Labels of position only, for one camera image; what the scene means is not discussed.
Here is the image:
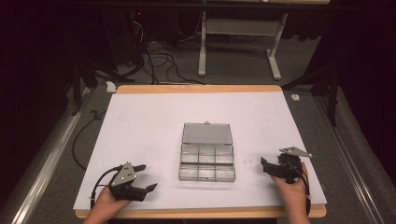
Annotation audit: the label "white metal desk frame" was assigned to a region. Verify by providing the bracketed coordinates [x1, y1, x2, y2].
[197, 10, 290, 81]

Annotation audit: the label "thin black floor cable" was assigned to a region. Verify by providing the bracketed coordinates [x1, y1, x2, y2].
[71, 109, 107, 172]

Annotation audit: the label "clear plastic compartment box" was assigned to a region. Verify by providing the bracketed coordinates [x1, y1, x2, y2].
[177, 120, 237, 183]

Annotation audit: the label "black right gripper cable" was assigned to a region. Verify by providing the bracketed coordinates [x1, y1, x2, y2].
[288, 161, 312, 217]

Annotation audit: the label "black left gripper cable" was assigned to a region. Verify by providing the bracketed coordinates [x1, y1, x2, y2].
[89, 165, 123, 211]

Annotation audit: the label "white table mat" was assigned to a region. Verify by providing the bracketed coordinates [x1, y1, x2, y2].
[72, 91, 328, 211]

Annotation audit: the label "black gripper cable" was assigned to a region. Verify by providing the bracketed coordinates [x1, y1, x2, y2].
[89, 165, 123, 211]
[288, 161, 312, 217]

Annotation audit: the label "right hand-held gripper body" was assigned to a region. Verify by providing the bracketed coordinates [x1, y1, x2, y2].
[276, 146, 314, 185]

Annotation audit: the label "black metal stand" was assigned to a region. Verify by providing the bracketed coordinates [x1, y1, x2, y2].
[70, 58, 136, 118]
[280, 66, 340, 128]

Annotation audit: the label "person's left hand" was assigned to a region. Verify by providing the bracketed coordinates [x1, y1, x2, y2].
[92, 186, 134, 219]

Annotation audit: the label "person's right hand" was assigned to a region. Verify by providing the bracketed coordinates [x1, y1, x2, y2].
[270, 161, 310, 204]

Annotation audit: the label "tangled black floor cables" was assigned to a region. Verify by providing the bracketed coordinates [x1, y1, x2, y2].
[125, 36, 206, 86]

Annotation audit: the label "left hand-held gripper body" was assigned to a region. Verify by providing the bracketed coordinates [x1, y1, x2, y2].
[109, 161, 148, 203]

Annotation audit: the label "aluminium floor rail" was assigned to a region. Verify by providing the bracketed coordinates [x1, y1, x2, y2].
[0, 87, 93, 224]
[313, 94, 387, 224]

